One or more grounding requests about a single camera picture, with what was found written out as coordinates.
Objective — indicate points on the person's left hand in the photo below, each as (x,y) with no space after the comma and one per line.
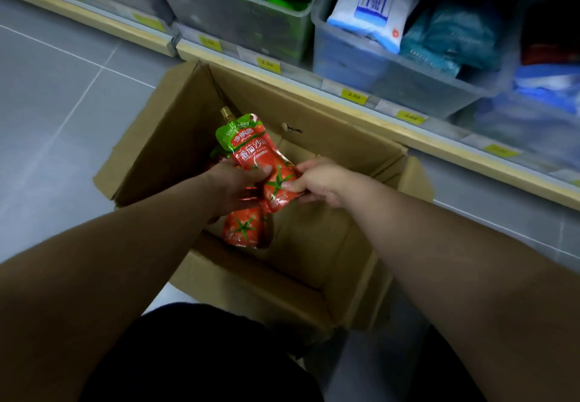
(229,188)

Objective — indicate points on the person's right hand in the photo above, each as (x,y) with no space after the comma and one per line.
(328,182)

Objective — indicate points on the person's left thumb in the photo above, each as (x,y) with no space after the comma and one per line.
(260,174)

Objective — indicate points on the person's right thumb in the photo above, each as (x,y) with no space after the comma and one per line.
(299,184)

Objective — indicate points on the red tomato sauce pouch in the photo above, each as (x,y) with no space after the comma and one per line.
(217,155)
(256,150)
(244,229)

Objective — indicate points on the person's right forearm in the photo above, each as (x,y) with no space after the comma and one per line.
(457,279)

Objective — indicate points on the person's left forearm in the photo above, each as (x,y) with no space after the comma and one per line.
(104,279)

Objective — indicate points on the brown cardboard box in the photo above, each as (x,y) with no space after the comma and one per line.
(317,243)

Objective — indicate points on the row of yellow price labels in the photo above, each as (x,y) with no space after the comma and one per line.
(354,97)

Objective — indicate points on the wooden shelf board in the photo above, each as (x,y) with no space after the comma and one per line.
(408,132)
(90,16)

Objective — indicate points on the clear plastic bin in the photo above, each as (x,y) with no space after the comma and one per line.
(530,134)
(389,75)

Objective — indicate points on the person's left leg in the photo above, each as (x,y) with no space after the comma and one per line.
(199,356)

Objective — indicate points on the person's leg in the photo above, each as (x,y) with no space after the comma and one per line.
(446,374)
(199,356)

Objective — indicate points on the teal plastic packet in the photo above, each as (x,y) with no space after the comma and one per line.
(453,39)

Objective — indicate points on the person's right leg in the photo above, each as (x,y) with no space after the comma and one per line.
(446,374)

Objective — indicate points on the red packet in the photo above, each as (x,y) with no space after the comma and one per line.
(550,54)

